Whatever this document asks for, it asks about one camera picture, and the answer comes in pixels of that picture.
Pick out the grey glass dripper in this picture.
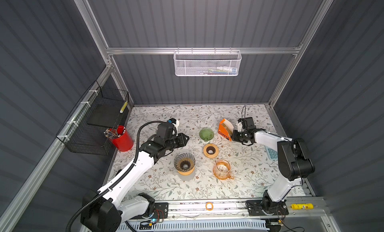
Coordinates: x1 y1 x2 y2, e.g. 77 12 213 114
174 152 196 173

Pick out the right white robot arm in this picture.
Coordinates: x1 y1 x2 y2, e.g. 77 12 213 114
232 129 315 205

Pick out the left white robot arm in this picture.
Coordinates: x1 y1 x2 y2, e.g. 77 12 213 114
74 118 190 232

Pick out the orange coffee filter box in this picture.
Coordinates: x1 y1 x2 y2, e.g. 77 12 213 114
218 119 234 142

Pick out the green glass dripper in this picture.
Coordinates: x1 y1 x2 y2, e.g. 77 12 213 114
199 128 215 143

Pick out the light blue calculator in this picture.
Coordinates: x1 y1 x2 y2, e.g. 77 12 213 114
265 146 278 161

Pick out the orange glass pitcher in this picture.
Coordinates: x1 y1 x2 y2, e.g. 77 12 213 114
213 160 234 180

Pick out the red cup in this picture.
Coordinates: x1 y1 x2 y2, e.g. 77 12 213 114
105 125 134 152

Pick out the yellow marker in basket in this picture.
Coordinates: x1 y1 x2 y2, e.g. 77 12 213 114
120 101 128 114

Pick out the orange tape roll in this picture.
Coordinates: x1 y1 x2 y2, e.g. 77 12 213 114
206 202 214 211

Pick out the yellow glue stick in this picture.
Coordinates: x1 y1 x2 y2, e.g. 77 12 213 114
291 204 314 210

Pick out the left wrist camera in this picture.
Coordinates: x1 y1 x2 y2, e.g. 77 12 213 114
168 118 180 135

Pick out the black corrugated cable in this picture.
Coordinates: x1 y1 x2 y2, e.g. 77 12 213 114
65 120 164 232

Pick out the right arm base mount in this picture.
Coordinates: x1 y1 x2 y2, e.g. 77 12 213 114
246 200 289 216

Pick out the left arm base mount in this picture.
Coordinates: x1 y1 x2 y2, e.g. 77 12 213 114
136 202 169 219

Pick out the white wire basket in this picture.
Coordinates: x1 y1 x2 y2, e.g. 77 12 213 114
173 50 242 77

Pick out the black wire basket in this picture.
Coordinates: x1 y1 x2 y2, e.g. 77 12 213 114
57 82 130 156

